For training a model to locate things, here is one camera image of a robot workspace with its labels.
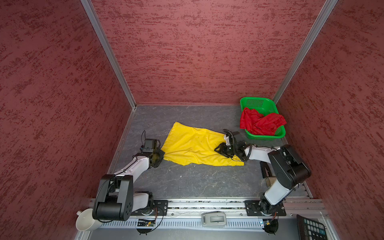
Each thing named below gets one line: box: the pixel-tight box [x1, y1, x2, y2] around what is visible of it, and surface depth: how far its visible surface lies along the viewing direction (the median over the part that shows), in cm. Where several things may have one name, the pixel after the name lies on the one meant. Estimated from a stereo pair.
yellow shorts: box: [161, 122, 244, 166], surface depth 98 cm
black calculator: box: [296, 214, 328, 240], surface depth 69 cm
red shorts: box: [239, 107, 287, 136], surface depth 102 cm
